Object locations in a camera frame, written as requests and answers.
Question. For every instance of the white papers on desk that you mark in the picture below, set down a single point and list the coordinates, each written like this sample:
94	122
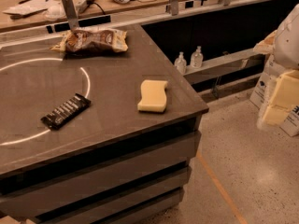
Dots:
31	6

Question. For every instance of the yellow sponge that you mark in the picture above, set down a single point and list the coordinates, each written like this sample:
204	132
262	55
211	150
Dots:
153	96

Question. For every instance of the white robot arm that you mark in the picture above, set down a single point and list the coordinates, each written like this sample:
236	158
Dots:
283	43

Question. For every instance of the clear sanitizer bottle left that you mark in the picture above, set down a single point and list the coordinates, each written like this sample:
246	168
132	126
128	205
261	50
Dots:
180	63

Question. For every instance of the white cardboard box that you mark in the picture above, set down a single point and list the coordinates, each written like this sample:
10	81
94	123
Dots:
262	94

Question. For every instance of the grey drawer cabinet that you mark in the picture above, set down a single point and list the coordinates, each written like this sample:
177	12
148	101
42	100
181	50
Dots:
117	176

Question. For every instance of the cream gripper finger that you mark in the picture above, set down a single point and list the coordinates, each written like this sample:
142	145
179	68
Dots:
273	115
286	92

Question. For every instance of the brown chip bag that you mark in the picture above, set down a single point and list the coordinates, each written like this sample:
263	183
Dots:
94	41

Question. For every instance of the black rxbar chocolate bar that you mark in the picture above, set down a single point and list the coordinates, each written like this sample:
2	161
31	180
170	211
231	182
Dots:
63	113

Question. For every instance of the clear sanitizer bottle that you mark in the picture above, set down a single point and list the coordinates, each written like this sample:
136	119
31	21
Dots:
180	63
197	58

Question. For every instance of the clear sanitizer bottle right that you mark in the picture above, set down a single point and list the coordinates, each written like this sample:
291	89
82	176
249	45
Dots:
197	58

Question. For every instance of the metal bracket post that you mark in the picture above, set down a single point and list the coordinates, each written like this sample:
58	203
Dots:
70	14

